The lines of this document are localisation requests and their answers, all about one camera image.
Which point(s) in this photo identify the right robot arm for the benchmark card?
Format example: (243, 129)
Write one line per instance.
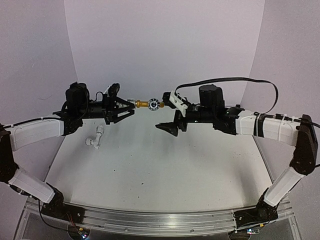
(298, 132)

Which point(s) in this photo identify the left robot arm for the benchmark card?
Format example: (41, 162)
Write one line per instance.
(77, 107)

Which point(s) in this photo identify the right small circuit board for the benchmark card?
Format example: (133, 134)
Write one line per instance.
(253, 230)

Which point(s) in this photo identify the gold brass faucet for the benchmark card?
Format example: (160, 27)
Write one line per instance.
(153, 104)

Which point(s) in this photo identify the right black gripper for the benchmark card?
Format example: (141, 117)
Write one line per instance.
(170, 127)

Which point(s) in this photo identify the small circuit board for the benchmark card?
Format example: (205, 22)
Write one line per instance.
(253, 230)
(84, 233)

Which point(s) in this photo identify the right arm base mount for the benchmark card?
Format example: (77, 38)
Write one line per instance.
(260, 214)

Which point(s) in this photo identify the white plastic faucet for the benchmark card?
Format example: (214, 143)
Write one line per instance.
(95, 142)

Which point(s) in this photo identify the aluminium front rail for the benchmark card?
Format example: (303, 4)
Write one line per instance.
(158, 224)

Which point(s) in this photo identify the left small circuit board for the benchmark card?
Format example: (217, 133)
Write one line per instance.
(84, 233)

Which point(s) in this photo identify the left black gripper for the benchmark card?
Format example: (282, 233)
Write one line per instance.
(110, 107)

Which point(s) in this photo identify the white elbow fitting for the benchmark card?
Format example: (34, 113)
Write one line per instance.
(132, 101)

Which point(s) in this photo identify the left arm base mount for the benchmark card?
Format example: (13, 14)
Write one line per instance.
(58, 209)

